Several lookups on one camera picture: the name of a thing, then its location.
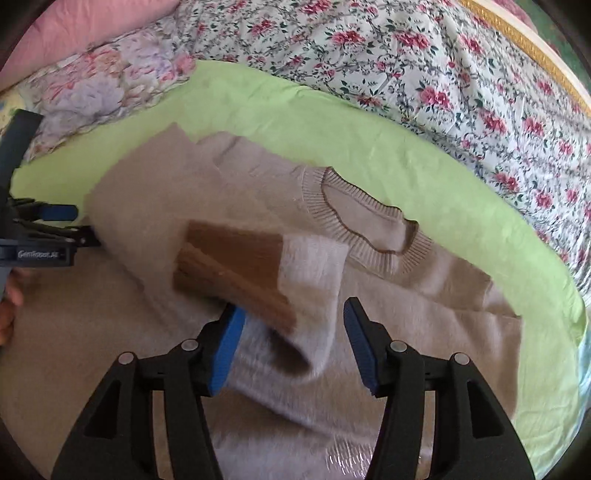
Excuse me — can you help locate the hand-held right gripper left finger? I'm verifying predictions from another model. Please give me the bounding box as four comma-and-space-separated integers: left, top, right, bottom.
51, 307, 247, 480

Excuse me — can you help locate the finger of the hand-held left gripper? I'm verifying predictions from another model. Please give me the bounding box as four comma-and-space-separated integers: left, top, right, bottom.
9, 198, 78, 223
9, 222, 102, 249

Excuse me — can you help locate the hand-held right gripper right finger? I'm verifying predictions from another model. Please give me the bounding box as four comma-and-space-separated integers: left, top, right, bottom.
344, 298, 536, 480

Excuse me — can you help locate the beige knit sweater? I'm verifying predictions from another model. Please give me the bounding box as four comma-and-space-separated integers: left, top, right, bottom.
0, 122, 522, 480

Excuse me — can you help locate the person's left hand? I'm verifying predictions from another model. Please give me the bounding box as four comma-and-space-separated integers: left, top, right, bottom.
0, 270, 25, 347

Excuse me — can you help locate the yellow cartoon print cloth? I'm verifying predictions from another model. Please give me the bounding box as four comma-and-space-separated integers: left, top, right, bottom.
0, 85, 24, 116

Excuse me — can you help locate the purple floral pillow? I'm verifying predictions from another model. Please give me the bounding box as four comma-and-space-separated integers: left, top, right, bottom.
18, 34, 197, 162

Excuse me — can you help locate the pink quilt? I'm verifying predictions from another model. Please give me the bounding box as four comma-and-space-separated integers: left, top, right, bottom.
0, 0, 195, 88

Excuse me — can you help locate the light green bed sheet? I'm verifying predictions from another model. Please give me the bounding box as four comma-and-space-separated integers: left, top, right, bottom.
9, 60, 591, 467

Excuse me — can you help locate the white rose print quilt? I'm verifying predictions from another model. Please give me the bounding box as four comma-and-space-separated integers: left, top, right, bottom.
175, 0, 591, 296

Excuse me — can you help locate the gold framed picture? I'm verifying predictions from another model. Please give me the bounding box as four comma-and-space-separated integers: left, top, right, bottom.
457, 0, 591, 116

